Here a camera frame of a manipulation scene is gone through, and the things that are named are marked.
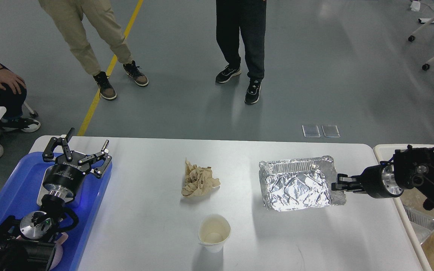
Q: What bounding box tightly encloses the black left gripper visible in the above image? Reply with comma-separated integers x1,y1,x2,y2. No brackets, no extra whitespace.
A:
42,127,113,199

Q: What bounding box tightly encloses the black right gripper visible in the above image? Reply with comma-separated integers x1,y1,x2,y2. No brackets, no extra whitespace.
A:
331,164,404,199

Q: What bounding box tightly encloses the aluminium foil tray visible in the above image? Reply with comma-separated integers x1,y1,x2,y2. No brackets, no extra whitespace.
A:
259,155,347,212

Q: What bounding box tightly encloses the stainless steel rectangular tray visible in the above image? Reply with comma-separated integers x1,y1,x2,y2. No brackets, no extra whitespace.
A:
36,165,57,207

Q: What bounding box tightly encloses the pink mug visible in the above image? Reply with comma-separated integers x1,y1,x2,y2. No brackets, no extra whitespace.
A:
49,233,68,271

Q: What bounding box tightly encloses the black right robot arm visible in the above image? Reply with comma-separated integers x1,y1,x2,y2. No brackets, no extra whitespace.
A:
331,145,434,210

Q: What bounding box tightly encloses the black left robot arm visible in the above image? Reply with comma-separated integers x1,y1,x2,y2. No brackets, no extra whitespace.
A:
0,128,112,271

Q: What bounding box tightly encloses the right floor outlet plate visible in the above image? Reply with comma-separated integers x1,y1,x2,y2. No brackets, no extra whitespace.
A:
321,125,341,138

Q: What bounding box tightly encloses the floor outlet plate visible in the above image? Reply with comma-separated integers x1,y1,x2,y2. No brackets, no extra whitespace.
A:
302,125,321,138
321,125,341,138

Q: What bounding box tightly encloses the left floor outlet plate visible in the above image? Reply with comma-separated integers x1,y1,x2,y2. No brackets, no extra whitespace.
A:
302,125,321,138

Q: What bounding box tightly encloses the grey office chair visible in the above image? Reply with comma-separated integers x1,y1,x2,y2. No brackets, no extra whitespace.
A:
23,101,38,118

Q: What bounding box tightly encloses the blue plastic tray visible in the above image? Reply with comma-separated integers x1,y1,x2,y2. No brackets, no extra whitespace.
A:
0,152,112,271

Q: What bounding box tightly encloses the foil tray inside bin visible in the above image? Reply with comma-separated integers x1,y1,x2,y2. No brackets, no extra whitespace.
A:
403,205,434,245

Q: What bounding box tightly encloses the person in dark jeans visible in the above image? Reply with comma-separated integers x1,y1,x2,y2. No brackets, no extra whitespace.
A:
0,63,41,133

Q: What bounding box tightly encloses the crumpled brown paper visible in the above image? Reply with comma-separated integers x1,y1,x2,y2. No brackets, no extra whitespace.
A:
181,160,221,198

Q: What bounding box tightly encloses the white paper cup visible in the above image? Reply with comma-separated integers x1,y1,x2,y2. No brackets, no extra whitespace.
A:
197,214,231,253

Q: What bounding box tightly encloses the person in beige trousers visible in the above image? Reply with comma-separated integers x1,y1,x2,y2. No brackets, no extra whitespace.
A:
37,0,150,101

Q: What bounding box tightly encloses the person in black trousers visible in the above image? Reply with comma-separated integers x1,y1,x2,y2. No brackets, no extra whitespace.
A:
215,0,267,105

